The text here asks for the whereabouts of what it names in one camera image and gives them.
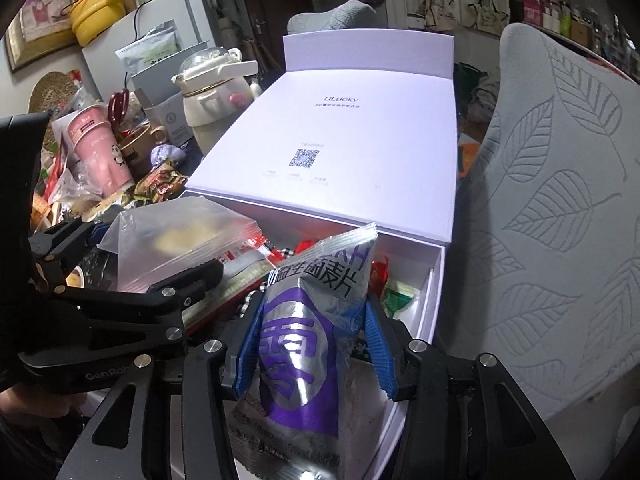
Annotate yellow pot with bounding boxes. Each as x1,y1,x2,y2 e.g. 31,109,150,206
70,0,137,47

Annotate white gift box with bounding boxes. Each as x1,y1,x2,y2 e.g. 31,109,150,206
170,34,457,480

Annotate purple wrapped candy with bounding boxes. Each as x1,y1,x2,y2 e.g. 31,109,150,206
150,144,185,168

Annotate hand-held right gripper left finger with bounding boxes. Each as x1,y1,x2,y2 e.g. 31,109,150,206
55,295,266,480

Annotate long red packet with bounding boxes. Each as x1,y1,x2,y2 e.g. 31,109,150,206
182,232,276,323

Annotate beige mug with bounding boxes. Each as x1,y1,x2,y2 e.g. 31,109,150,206
117,125,168,163

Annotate white fridge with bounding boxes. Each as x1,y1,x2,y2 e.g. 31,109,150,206
80,0,221,96

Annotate small red wrapper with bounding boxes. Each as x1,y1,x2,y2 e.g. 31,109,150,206
371,255,390,288

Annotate black power cord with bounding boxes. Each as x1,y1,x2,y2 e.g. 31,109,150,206
120,2,151,91

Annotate green white pouch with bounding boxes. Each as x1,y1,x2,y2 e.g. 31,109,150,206
115,19,182,77

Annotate clear zip bag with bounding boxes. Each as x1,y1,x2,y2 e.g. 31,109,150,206
97,196,262,295

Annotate pink paper cup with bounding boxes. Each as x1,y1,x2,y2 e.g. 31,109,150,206
67,105,135,198

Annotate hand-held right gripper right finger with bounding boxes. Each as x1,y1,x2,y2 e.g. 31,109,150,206
365,302,566,480

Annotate chair with leaf-pattern cover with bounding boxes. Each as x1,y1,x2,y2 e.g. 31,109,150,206
287,1,378,36
440,22,640,426

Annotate red scissors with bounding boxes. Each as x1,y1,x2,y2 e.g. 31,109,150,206
107,89,132,136

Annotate colourful snack wrapper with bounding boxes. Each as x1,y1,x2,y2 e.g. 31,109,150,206
132,159,190,206

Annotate framed picture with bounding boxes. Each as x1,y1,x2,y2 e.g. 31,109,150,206
5,0,80,73

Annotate round woven mat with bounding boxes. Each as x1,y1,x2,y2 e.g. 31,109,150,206
29,71,81,116

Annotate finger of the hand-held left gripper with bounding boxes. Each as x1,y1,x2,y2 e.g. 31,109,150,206
65,259,224,348
30,220,108,266

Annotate row of bottles and jars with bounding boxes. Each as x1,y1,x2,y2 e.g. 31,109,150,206
520,0,640,68

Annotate purple silver snack packet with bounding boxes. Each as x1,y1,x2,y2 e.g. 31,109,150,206
232,222,382,480

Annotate green printed packet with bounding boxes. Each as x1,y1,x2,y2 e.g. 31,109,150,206
379,282,420,319

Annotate cream kettle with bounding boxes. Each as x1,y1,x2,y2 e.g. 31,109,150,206
171,47,263,158

